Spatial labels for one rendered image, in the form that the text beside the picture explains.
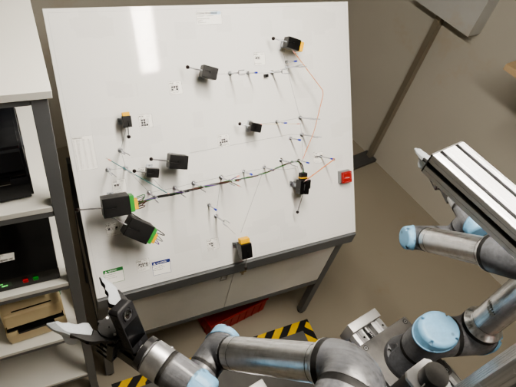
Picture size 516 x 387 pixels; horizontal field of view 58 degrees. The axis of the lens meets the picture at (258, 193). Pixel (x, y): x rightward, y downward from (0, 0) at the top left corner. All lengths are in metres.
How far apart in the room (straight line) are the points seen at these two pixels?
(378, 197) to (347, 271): 0.80
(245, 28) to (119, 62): 0.50
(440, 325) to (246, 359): 0.66
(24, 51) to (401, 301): 2.67
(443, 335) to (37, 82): 1.23
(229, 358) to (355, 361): 0.33
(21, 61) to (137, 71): 0.63
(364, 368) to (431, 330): 0.65
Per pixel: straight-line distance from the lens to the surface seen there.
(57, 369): 2.47
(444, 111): 3.53
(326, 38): 2.07
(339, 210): 2.18
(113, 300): 1.07
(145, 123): 1.76
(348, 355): 0.85
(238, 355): 1.04
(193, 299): 2.20
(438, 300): 3.41
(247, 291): 2.35
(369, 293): 3.20
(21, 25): 1.32
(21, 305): 1.97
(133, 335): 1.00
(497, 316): 1.45
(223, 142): 1.85
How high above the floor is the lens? 2.52
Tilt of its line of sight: 47 degrees down
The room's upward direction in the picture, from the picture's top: 16 degrees clockwise
